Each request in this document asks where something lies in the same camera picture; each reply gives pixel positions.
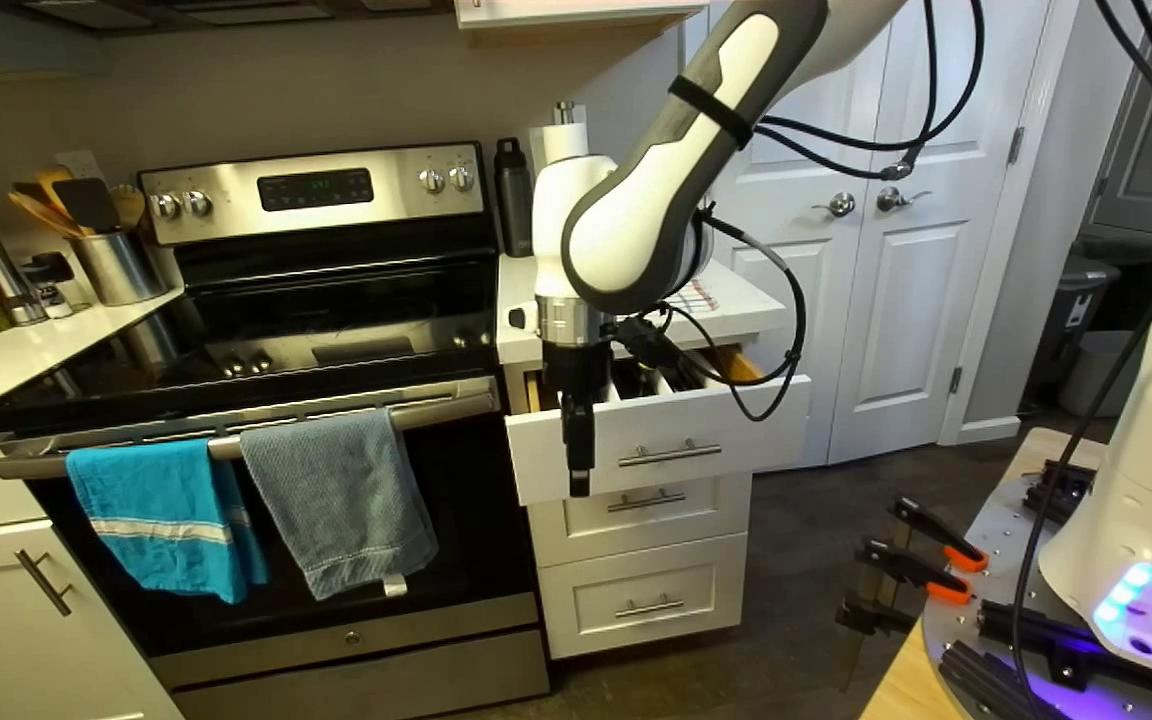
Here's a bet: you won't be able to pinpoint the metal utensil crock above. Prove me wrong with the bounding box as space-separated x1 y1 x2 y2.
76 229 160 306

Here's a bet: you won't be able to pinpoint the grey trash bin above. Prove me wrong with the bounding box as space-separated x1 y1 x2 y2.
1028 258 1129 415

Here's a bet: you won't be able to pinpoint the grey blue towel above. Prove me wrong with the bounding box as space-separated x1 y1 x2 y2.
241 407 440 601

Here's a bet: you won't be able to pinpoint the white drawer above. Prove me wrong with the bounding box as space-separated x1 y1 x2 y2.
527 477 751 570
540 537 749 660
505 366 810 503

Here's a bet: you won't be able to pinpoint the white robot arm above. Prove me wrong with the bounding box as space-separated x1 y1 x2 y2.
540 0 1152 671

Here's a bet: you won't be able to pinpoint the white bottom drawer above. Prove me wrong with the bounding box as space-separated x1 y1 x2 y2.
540 537 749 660

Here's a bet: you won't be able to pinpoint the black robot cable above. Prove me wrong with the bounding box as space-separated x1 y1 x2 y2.
628 0 990 430

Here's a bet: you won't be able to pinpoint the white double closet doors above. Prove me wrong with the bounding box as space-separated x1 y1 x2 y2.
716 0 1053 470

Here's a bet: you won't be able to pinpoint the stainless steel stove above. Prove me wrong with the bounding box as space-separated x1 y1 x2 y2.
0 140 547 720

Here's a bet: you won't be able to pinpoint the white left kitchen cabinets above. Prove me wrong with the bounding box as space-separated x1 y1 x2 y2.
0 285 192 720

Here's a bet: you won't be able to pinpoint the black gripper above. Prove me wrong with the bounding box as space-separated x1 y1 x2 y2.
540 296 611 497

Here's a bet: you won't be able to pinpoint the white middle drawer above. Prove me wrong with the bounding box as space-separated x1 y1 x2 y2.
527 477 751 570

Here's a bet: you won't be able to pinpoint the white base cabinet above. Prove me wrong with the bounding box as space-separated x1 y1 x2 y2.
496 258 810 660

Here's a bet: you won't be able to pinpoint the black orange clamp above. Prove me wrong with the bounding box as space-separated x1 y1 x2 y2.
836 540 970 635
893 497 989 578

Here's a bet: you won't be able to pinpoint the white top drawer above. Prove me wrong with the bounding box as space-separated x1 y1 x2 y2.
505 366 810 503

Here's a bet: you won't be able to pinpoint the bright blue towel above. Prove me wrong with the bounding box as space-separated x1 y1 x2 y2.
65 441 267 606

